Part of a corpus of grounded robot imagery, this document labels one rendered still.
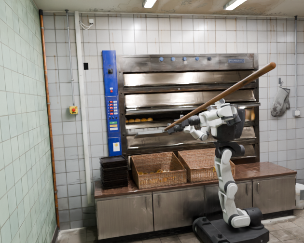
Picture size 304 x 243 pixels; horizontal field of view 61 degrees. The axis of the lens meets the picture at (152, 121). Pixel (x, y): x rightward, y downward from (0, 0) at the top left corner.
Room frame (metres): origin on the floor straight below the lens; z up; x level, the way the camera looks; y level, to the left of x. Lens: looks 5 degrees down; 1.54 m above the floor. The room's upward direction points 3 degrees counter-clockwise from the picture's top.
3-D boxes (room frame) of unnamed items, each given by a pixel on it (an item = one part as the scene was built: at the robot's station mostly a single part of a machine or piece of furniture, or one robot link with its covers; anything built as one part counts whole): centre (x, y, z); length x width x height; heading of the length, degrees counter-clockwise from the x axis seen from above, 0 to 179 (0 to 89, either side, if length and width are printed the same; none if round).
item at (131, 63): (3.42, -0.54, 1.99); 1.80 x 0.08 x 0.21; 102
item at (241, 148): (2.56, -0.77, 1.01); 0.28 x 0.13 x 0.18; 103
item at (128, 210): (3.09, -0.50, 0.29); 2.42 x 0.56 x 0.58; 102
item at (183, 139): (3.40, -0.55, 1.02); 1.79 x 0.11 x 0.19; 102
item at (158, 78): (3.40, -0.55, 1.80); 1.79 x 0.11 x 0.19; 102
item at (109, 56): (4.09, 0.67, 1.07); 1.93 x 0.16 x 2.15; 12
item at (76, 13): (3.09, 0.81, 1.45); 0.05 x 0.02 x 2.30; 102
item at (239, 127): (2.55, -0.73, 1.27); 0.34 x 0.30 x 0.36; 9
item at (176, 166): (3.01, -0.04, 0.72); 0.56 x 0.49 x 0.28; 104
